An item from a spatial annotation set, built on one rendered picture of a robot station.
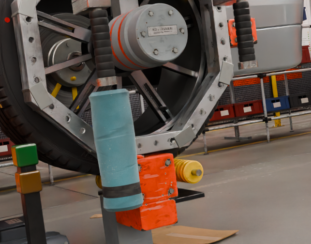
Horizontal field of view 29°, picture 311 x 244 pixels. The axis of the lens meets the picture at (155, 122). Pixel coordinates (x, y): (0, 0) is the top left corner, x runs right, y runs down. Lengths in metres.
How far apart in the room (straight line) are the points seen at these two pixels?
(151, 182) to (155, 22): 0.39
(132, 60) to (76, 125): 0.19
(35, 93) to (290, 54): 1.20
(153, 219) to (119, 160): 0.23
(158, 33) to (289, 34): 1.05
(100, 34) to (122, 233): 0.62
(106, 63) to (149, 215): 0.44
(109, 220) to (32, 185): 0.54
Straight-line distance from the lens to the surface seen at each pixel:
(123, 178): 1.30
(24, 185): 1.13
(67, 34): 1.51
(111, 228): 1.65
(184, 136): 1.51
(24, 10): 1.38
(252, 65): 1.35
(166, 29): 1.34
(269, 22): 2.26
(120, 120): 1.29
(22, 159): 1.13
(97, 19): 1.19
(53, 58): 1.93
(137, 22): 1.31
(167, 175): 1.48
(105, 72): 1.18
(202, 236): 2.96
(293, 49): 2.32
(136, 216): 1.48
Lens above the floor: 0.73
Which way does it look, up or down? 3 degrees down
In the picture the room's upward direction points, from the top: 7 degrees counter-clockwise
